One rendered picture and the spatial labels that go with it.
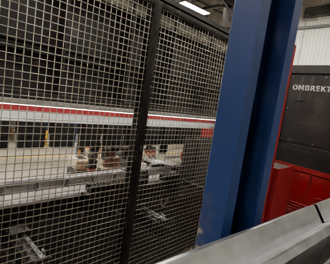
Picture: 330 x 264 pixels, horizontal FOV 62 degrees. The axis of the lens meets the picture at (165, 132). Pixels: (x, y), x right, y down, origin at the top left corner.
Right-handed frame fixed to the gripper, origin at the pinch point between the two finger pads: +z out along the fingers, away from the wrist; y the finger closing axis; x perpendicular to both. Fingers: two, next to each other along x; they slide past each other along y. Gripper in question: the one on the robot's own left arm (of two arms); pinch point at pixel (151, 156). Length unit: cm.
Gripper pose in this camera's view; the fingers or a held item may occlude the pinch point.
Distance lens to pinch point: 267.3
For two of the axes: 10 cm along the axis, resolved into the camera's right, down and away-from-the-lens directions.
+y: 6.9, 0.4, 7.3
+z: 2.3, 9.4, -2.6
